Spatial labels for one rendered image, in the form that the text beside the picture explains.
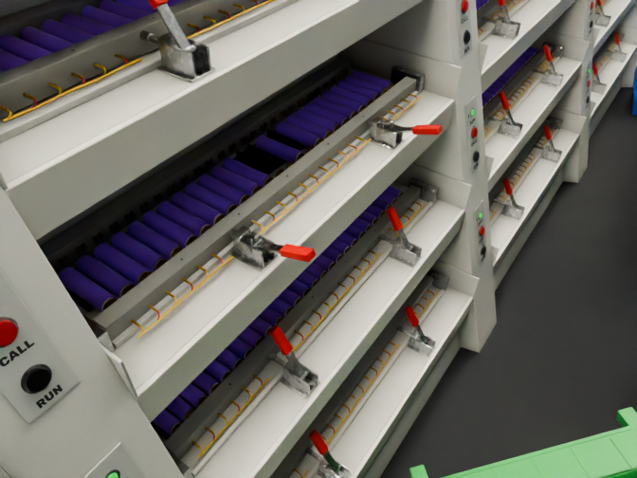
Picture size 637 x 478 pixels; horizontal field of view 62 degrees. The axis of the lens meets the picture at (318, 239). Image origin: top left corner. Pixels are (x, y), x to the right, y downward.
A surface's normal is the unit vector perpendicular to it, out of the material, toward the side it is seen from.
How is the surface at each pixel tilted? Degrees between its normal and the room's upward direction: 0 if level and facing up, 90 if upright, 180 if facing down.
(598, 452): 0
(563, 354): 0
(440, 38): 90
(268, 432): 17
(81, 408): 90
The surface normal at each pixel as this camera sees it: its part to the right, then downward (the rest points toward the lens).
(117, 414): 0.78, 0.18
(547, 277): -0.22, -0.81
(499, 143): 0.01, -0.73
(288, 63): 0.82, 0.40
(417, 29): -0.58, 0.55
